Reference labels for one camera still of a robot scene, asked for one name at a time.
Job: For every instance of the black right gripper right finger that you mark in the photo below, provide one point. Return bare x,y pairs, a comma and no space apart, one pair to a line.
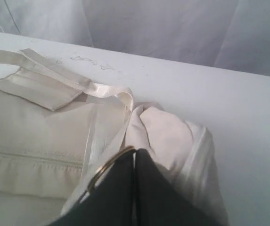
158,203

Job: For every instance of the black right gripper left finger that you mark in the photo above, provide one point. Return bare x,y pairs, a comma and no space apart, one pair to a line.
110,203

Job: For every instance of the cream fabric duffel bag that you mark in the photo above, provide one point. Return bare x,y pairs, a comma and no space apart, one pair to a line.
60,134

